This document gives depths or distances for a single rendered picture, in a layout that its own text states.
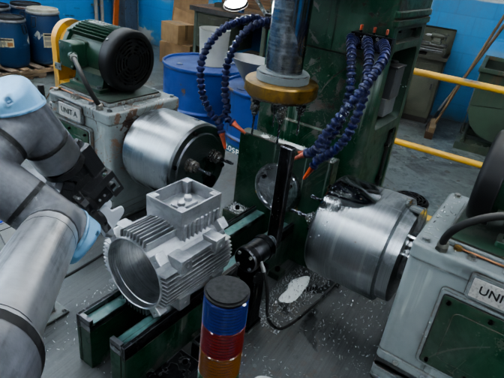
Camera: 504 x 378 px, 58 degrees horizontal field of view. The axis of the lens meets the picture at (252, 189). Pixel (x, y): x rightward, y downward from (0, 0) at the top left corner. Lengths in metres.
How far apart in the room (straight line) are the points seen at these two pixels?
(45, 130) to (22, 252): 0.24
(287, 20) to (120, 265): 0.64
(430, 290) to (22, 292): 0.72
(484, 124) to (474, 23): 1.43
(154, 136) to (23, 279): 0.86
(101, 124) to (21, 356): 1.05
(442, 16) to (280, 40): 5.11
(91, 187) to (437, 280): 0.65
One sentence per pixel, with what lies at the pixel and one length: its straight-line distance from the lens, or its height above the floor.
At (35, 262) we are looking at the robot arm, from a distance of 0.52.
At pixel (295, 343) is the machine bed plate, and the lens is 1.14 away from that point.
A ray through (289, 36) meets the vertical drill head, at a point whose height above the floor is 1.44.
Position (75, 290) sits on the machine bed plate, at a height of 0.80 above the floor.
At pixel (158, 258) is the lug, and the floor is 1.09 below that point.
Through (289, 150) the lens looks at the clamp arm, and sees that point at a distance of 0.96.
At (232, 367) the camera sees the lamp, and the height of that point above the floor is 1.10.
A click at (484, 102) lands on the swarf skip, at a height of 0.53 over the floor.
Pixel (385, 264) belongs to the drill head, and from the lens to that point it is 0.99.
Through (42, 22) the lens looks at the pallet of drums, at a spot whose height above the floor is 0.61.
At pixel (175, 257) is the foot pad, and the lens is 0.89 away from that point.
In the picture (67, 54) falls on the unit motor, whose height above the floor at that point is 1.28.
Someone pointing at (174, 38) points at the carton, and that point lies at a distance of 6.89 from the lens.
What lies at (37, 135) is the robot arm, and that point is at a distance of 0.72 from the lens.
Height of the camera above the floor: 1.61
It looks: 28 degrees down
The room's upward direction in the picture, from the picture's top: 7 degrees clockwise
